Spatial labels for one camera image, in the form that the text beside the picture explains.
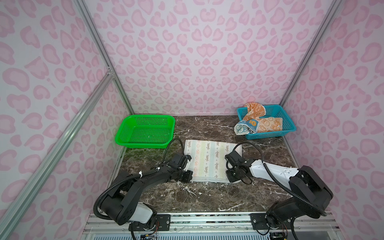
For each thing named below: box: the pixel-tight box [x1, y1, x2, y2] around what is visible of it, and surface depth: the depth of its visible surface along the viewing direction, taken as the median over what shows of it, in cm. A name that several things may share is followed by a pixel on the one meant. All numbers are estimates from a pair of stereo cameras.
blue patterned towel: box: [234, 119, 259, 136], surface depth 102 cm
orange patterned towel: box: [243, 102, 283, 133], surface depth 115 cm
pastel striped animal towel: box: [184, 139, 243, 183], surface depth 97 cm
